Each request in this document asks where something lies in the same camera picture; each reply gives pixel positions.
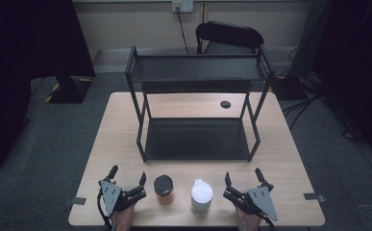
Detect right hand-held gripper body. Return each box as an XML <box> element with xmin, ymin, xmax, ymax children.
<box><xmin>222</xmin><ymin>180</ymin><xmax>280</xmax><ymax>222</ymax></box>

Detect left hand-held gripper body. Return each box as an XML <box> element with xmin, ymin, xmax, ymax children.
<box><xmin>97</xmin><ymin>179</ymin><xmax>148</xmax><ymax>217</ymax></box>

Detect glass jar with black lid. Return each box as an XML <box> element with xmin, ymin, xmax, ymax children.
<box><xmin>153</xmin><ymin>174</ymin><xmax>175</xmax><ymax>206</ymax></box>

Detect white cup with lid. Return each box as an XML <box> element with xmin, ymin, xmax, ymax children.
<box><xmin>190</xmin><ymin>178</ymin><xmax>214</xmax><ymax>218</ymax></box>

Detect black two-tier metal rack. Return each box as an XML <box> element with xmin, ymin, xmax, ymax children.
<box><xmin>124</xmin><ymin>44</ymin><xmax>276</xmax><ymax>164</ymax></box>

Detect person's right hand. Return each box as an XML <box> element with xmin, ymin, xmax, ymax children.
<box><xmin>235</xmin><ymin>205</ymin><xmax>264</xmax><ymax>231</ymax></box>

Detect person's left hand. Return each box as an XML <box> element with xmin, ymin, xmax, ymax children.
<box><xmin>110</xmin><ymin>203</ymin><xmax>136</xmax><ymax>231</ymax></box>

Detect grey tape strip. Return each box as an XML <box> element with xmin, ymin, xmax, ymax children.
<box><xmin>303</xmin><ymin>192</ymin><xmax>326</xmax><ymax>203</ymax></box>
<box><xmin>63</xmin><ymin>196</ymin><xmax>87</xmax><ymax>207</ymax></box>

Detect black stand base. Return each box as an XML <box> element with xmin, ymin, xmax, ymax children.
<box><xmin>43</xmin><ymin>75</ymin><xmax>94</xmax><ymax>105</ymax></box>

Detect black folding chair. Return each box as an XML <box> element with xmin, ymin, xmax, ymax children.
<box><xmin>195</xmin><ymin>20</ymin><xmax>265</xmax><ymax>56</ymax></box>

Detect grey hanging cloth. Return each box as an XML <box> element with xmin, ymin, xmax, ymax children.
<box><xmin>287</xmin><ymin>0</ymin><xmax>333</xmax><ymax>81</ymax></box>

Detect black curtain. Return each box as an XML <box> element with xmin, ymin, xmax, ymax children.
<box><xmin>0</xmin><ymin>0</ymin><xmax>96</xmax><ymax>176</ymax></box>
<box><xmin>314</xmin><ymin>0</ymin><xmax>372</xmax><ymax>167</ymax></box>

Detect black floor cables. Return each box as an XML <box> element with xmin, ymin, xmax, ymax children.
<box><xmin>281</xmin><ymin>92</ymin><xmax>356</xmax><ymax>140</ymax></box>

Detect black power cable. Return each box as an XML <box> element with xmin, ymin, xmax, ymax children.
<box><xmin>175</xmin><ymin>6</ymin><xmax>191</xmax><ymax>55</ymax></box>

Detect white wall socket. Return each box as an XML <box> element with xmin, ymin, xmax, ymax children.
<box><xmin>171</xmin><ymin>0</ymin><xmax>194</xmax><ymax>13</ymax></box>

